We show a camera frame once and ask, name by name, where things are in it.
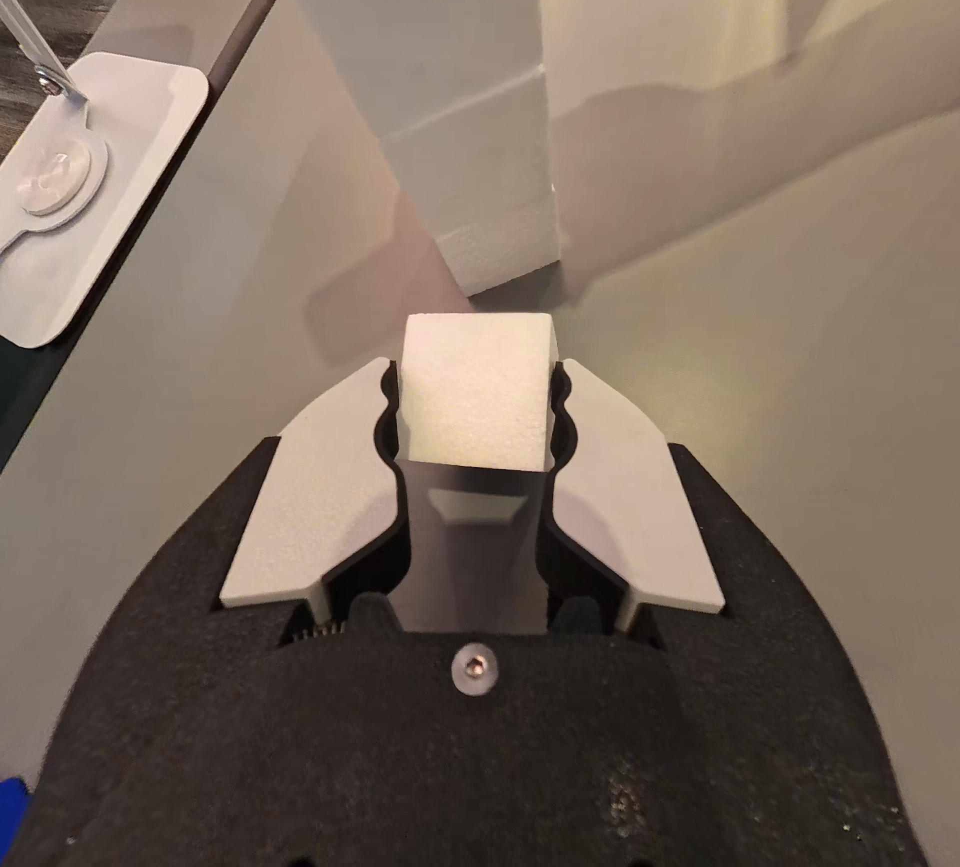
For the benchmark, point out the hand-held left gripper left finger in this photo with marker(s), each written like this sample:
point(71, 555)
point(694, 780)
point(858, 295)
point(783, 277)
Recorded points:
point(315, 507)

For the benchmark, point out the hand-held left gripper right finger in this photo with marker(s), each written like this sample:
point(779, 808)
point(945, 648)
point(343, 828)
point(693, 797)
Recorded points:
point(637, 507)

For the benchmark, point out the wooden book stand white base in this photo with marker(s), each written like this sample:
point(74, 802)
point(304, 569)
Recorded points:
point(112, 154)

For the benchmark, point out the blue plastic bin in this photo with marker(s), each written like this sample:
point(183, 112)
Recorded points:
point(11, 803)

